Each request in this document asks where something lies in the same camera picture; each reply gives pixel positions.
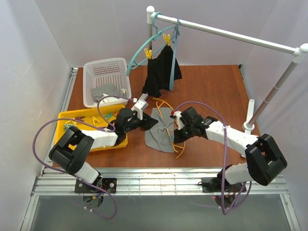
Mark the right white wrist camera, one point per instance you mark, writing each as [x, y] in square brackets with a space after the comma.
[176, 115]

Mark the white clothes rack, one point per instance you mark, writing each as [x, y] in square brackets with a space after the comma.
[222, 91]

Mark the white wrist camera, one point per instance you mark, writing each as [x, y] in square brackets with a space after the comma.
[139, 106]
[176, 115]

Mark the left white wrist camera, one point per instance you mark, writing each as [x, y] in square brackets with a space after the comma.
[139, 106]

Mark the white cloth in basket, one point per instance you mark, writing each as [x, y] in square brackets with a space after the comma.
[108, 99]

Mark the black underwear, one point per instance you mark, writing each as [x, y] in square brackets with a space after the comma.
[158, 73]

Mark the yellow clothespin right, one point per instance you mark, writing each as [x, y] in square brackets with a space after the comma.
[167, 39]

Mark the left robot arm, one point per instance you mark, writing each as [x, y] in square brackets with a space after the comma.
[72, 149]

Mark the yellow clothespin in tray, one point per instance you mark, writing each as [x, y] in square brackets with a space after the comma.
[95, 120]

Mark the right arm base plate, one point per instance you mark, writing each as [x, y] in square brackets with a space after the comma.
[214, 185]

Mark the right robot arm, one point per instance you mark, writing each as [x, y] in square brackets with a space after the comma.
[264, 159]

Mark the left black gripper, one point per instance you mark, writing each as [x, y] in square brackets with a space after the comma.
[144, 119]

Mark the grey underwear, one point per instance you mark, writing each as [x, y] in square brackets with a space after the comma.
[157, 137]

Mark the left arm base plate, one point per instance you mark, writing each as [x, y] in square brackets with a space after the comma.
[108, 184]

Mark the dark grey cloth in basket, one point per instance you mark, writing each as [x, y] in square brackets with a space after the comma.
[95, 92]

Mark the purple clothespin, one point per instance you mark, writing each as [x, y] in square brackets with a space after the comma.
[81, 118]

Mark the teal clothespin left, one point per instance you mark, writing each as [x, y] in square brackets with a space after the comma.
[69, 124]

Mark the white laundry basket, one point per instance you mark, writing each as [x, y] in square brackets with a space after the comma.
[99, 73]

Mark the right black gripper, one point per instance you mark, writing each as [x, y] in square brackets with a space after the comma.
[182, 132]

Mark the yellow tray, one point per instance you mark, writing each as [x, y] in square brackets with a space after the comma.
[72, 118]

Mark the grey-blue hanger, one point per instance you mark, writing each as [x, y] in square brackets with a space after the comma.
[173, 64]

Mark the teal hanger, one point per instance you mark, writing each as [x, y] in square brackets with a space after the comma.
[154, 34]

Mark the yellow clothespin left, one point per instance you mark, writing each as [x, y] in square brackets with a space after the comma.
[148, 53]

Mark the aluminium rail frame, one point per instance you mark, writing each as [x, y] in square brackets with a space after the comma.
[166, 180]

